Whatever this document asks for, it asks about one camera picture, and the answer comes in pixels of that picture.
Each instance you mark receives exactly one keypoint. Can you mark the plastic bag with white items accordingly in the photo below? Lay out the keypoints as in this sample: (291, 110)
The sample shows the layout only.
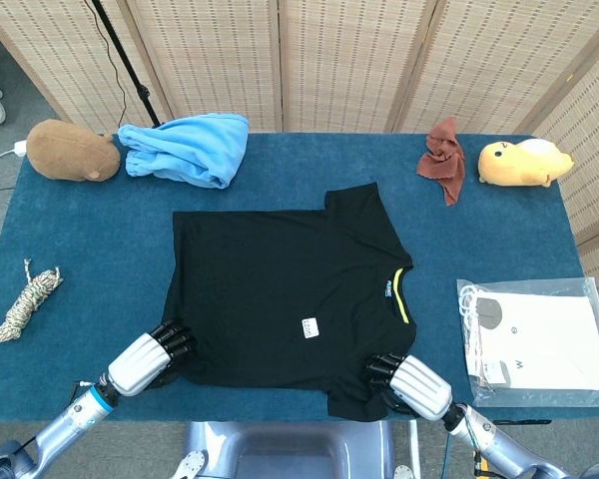
(544, 339)

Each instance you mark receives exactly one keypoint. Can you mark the brown capybara plush toy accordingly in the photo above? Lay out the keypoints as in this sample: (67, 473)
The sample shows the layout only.
(65, 149)

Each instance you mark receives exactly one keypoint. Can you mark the black T-shirt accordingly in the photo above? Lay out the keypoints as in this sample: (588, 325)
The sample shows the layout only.
(259, 279)

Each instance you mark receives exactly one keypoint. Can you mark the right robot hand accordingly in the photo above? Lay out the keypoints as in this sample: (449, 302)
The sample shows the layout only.
(421, 389)

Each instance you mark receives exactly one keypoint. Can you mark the thin black rod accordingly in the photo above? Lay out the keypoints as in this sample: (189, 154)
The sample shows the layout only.
(524, 422)

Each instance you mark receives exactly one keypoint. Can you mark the black tripod pole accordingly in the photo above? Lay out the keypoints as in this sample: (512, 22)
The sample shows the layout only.
(130, 70)

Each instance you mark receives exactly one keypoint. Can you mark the blue-grey robot torso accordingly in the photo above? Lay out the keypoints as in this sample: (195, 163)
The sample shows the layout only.
(289, 449)

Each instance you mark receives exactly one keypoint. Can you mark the rust brown cloth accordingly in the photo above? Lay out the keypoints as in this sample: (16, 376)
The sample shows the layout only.
(441, 159)

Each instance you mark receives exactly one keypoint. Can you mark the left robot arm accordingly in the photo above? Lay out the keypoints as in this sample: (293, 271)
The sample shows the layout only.
(65, 424)

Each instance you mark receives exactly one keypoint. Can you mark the light blue towel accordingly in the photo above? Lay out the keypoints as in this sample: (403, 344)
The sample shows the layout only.
(189, 149)

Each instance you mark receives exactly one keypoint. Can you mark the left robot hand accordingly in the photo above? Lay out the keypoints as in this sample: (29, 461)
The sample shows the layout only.
(137, 366)

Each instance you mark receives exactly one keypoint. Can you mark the white paper label sticker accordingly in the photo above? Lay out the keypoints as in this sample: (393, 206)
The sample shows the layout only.
(311, 328)

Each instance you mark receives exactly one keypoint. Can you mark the yellow plush toy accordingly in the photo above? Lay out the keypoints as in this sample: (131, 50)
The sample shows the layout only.
(514, 164)

